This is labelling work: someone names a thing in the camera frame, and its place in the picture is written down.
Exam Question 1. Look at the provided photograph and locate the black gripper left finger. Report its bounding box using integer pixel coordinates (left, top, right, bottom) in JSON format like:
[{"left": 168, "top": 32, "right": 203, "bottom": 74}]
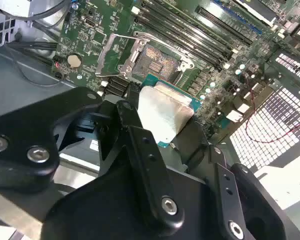
[{"left": 0, "top": 83, "right": 187, "bottom": 232}]

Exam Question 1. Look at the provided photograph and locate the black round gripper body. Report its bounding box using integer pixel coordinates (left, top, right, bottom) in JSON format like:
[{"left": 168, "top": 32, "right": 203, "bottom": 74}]
[{"left": 42, "top": 159, "right": 226, "bottom": 240}]

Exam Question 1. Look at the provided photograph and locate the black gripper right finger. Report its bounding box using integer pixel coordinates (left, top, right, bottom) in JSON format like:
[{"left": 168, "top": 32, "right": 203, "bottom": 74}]
[{"left": 176, "top": 117, "right": 298, "bottom": 240}]

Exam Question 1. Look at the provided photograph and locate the silver-topped CPU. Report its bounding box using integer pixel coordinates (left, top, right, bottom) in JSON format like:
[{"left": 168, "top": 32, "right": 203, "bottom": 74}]
[{"left": 137, "top": 73, "right": 203, "bottom": 149}]

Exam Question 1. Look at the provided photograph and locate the metal socket cover frame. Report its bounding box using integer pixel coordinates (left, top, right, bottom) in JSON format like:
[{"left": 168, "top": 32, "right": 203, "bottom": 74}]
[{"left": 94, "top": 31, "right": 152, "bottom": 79}]

